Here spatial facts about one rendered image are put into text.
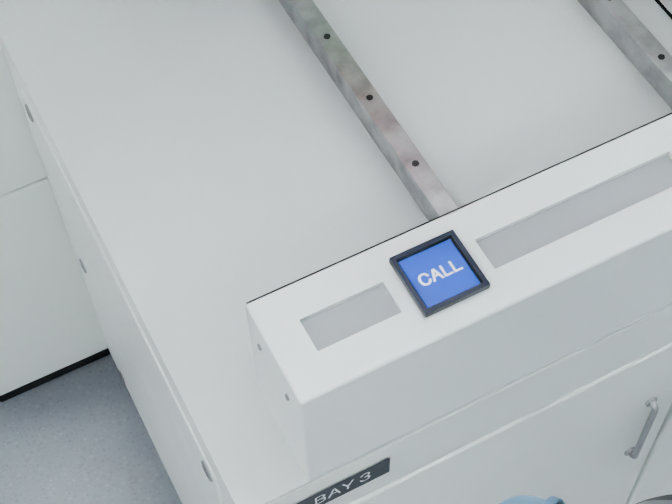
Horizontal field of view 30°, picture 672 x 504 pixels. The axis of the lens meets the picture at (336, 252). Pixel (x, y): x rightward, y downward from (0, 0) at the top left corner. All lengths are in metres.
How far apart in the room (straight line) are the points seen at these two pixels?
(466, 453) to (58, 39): 0.58
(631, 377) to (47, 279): 0.86
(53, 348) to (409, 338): 1.04
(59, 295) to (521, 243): 0.95
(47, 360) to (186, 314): 0.83
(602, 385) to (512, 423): 0.10
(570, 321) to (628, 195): 0.11
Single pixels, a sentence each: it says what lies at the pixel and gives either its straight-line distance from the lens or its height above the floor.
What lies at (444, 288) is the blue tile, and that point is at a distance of 0.94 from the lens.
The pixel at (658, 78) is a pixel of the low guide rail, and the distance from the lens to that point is 1.25.
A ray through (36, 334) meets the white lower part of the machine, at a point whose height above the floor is 0.20.
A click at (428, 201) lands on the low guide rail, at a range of 1.12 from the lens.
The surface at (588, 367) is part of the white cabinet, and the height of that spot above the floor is 0.77.
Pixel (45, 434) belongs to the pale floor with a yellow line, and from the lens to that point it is 2.00.
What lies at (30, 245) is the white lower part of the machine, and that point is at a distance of 1.68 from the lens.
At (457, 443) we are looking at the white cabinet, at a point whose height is 0.74.
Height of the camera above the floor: 1.76
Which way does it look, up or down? 57 degrees down
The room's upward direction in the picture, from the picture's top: 2 degrees counter-clockwise
